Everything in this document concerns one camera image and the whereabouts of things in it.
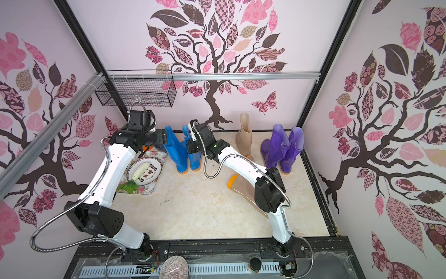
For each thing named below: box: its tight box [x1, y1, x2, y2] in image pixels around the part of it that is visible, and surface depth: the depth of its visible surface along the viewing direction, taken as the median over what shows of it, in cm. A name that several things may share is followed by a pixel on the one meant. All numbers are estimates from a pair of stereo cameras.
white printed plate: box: [126, 156, 163, 186], surface depth 100 cm
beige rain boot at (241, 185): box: [227, 172, 269, 219], surface depth 91 cm
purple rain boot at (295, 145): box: [279, 126, 305, 175], surface depth 85 cm
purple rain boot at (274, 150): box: [260, 123, 290, 170], surface depth 89 cm
